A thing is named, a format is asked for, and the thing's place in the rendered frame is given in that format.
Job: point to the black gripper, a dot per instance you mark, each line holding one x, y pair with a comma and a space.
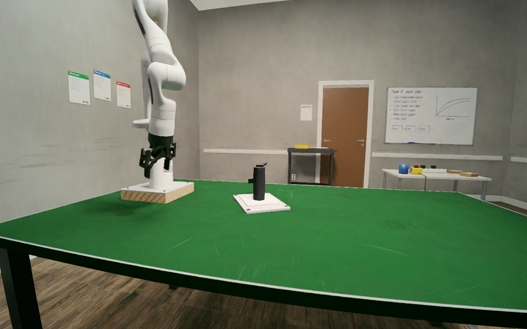
158, 149

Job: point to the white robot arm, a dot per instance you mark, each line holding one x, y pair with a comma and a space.
159, 110

